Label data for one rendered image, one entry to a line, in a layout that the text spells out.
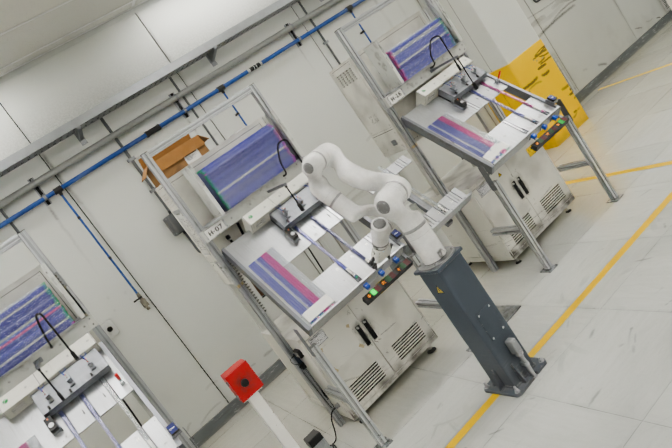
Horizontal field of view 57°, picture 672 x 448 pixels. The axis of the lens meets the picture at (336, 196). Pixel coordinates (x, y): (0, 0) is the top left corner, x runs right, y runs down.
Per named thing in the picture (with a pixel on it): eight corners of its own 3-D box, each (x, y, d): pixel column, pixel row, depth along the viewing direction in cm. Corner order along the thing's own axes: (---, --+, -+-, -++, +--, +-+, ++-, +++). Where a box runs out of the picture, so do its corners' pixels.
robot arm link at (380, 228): (378, 229, 304) (368, 242, 300) (377, 212, 294) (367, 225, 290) (393, 236, 301) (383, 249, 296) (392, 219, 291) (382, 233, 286)
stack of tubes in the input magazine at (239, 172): (297, 159, 361) (271, 121, 357) (228, 210, 340) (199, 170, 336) (290, 163, 372) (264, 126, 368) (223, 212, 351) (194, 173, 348)
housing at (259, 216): (318, 191, 369) (316, 175, 359) (254, 240, 349) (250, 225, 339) (309, 184, 373) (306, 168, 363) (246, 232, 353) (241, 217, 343)
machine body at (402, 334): (444, 345, 369) (386, 261, 361) (361, 429, 341) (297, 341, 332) (390, 336, 428) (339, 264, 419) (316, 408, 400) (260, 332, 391)
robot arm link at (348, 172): (397, 216, 280) (410, 200, 293) (405, 195, 273) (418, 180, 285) (303, 168, 293) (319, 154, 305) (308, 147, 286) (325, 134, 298)
